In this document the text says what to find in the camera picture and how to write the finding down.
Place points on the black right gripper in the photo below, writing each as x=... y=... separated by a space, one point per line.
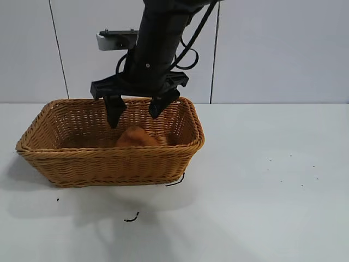
x=147 y=73

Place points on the orange fruit with stem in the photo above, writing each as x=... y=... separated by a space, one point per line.
x=136 y=137

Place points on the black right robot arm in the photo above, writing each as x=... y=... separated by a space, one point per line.
x=163 y=24

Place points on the woven wicker rectangular basket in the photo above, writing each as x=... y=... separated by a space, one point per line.
x=109 y=163

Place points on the black thread piece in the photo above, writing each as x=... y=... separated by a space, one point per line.
x=133 y=218
x=175 y=184

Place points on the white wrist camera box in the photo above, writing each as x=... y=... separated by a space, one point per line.
x=109 y=43

